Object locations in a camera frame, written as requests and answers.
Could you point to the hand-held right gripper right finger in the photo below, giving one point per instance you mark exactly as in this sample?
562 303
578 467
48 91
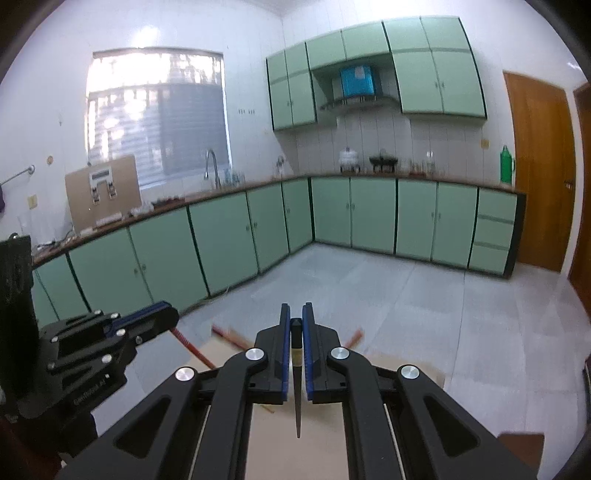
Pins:
307 355

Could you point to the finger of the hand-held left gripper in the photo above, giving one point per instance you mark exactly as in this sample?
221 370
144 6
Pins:
152 325
138 316

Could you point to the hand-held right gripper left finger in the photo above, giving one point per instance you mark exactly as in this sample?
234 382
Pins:
286 355

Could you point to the black chopstick with gold band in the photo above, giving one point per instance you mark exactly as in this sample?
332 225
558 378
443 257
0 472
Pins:
297 410

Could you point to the green lower kitchen cabinets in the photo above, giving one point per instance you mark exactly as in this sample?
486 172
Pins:
221 240

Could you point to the green kitchen cabinets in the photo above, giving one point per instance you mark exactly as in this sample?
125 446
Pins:
415 69
221 240

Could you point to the cardboard box on counter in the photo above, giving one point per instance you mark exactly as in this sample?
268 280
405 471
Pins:
104 191

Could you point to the tall chrome sink faucet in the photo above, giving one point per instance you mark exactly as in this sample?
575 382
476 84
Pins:
212 170

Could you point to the small chrome tap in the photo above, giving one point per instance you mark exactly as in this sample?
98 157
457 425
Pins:
280 167

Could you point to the window with blinds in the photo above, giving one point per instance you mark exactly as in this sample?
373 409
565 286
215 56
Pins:
157 120

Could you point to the white lidded pot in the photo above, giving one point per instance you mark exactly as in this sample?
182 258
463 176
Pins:
348 159

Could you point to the black cooking pan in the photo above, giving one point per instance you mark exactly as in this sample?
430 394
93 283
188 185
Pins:
383 162

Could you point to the cluster of glass cups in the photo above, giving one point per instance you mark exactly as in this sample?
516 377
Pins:
420 167

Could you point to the green drawer unit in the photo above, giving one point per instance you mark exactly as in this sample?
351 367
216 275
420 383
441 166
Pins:
496 230

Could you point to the range hood with blue cover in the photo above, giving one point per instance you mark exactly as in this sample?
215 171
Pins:
358 87

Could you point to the green thermos bottle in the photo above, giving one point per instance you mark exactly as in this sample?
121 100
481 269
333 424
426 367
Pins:
506 166

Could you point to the green upper kitchen cabinets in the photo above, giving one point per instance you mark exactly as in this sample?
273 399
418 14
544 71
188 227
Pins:
415 69

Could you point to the plain wooden door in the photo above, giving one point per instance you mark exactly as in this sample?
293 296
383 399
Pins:
582 207

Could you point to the chrome towel rail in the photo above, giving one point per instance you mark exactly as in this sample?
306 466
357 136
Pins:
18 175

